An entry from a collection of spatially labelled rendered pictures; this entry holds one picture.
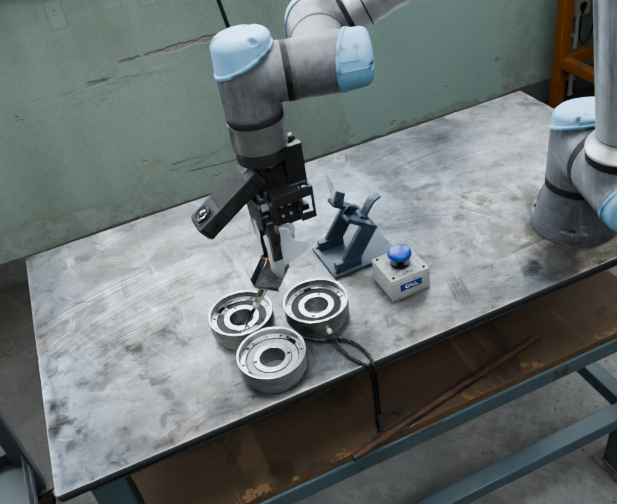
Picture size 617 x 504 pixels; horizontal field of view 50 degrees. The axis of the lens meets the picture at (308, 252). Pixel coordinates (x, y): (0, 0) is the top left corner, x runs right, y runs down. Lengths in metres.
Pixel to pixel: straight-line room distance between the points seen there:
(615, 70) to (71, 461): 0.90
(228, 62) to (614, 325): 0.96
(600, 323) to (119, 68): 1.80
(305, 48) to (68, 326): 0.67
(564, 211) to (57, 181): 1.93
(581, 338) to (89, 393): 0.92
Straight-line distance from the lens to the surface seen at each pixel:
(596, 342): 1.42
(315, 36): 0.83
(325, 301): 1.08
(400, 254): 1.08
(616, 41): 0.93
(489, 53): 3.17
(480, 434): 1.92
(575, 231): 1.22
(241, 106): 0.82
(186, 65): 2.55
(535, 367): 1.35
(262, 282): 0.99
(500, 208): 1.30
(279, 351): 1.02
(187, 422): 1.00
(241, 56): 0.80
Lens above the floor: 1.55
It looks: 38 degrees down
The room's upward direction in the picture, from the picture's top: 10 degrees counter-clockwise
